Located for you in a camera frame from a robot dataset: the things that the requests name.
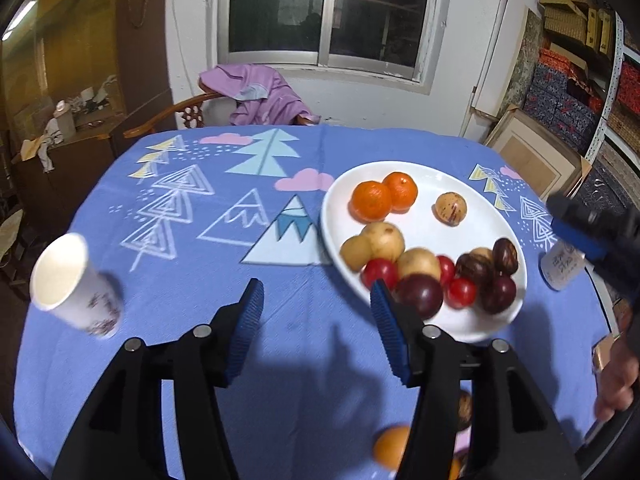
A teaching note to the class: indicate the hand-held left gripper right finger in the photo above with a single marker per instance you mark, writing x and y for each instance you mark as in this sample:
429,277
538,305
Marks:
395,330

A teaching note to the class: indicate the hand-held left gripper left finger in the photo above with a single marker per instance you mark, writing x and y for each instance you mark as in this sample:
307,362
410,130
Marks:
245,330

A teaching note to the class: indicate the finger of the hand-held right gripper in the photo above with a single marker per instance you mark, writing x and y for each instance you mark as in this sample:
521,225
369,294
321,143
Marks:
575,235

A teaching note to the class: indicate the purple passion fruit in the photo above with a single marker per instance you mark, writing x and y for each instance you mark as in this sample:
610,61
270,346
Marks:
419,297
498,292

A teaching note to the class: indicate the red tomato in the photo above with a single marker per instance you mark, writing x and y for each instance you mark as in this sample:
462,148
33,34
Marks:
447,269
461,292
380,272

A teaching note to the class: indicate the small tan round fruit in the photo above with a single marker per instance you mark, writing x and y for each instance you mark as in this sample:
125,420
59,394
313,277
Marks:
355,252

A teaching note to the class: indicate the white plate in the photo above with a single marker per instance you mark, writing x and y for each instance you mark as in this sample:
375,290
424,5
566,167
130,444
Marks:
425,180

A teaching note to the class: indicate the person's right hand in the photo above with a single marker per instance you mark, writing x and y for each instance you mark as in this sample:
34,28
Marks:
622,380

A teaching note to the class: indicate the white drink can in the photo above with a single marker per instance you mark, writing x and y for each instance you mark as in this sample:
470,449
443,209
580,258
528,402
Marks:
560,266

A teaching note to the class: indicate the blue printed tablecloth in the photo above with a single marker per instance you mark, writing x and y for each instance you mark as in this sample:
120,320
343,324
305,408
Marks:
200,310

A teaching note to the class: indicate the brown paper package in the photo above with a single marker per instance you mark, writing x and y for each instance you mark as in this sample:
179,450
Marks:
604,355

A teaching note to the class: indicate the yellow round fruit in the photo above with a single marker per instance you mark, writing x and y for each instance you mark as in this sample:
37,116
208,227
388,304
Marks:
392,447

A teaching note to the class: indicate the shelf of patterned boxes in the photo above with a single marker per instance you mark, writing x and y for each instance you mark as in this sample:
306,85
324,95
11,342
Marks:
580,85

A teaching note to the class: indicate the white floral paper cup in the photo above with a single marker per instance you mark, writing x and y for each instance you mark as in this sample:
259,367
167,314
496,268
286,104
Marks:
75,290

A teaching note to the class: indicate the patterned stone slab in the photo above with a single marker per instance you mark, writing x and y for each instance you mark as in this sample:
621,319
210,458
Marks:
522,60

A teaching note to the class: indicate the white board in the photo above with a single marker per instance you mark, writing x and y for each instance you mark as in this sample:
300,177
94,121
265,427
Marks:
487,60

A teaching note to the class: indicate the wooden chair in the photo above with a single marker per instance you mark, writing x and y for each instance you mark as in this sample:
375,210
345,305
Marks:
175,112

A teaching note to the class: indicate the purple cloth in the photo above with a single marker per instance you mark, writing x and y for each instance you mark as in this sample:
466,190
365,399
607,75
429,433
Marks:
260,92

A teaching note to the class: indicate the crumpled white rag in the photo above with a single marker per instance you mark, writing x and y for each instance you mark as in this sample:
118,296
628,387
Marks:
42,147

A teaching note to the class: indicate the wooden glass cabinet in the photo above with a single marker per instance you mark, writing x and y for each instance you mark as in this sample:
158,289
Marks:
60,85

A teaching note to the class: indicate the sliding glass window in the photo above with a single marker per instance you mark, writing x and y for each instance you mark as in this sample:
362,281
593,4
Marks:
325,10

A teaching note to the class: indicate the wooden picture frame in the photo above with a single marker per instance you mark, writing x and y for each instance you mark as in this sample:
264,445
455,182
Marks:
535,155

